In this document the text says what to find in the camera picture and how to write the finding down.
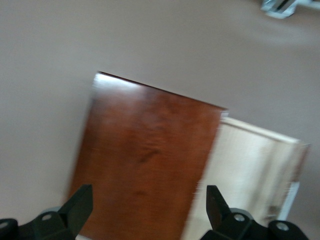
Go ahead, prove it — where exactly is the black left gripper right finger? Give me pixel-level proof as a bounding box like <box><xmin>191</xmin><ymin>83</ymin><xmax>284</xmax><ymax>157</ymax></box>
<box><xmin>201</xmin><ymin>185</ymin><xmax>310</xmax><ymax>240</ymax></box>

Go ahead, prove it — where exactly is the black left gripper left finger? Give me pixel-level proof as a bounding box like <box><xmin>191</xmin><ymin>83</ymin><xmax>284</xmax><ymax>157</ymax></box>
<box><xmin>0</xmin><ymin>184</ymin><xmax>94</xmax><ymax>240</ymax></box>

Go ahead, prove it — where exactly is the light wood drawer white handle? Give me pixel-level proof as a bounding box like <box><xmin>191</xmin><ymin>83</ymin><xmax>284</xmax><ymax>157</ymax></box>
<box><xmin>184</xmin><ymin>113</ymin><xmax>312</xmax><ymax>240</ymax></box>

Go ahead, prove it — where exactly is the dark red wooden cabinet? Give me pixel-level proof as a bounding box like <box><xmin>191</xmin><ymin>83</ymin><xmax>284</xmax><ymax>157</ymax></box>
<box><xmin>67</xmin><ymin>71</ymin><xmax>228</xmax><ymax>240</ymax></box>

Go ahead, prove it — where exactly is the silver metal bracket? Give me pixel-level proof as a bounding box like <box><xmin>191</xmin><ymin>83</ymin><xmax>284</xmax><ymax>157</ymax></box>
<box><xmin>259</xmin><ymin>0</ymin><xmax>305</xmax><ymax>20</ymax></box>

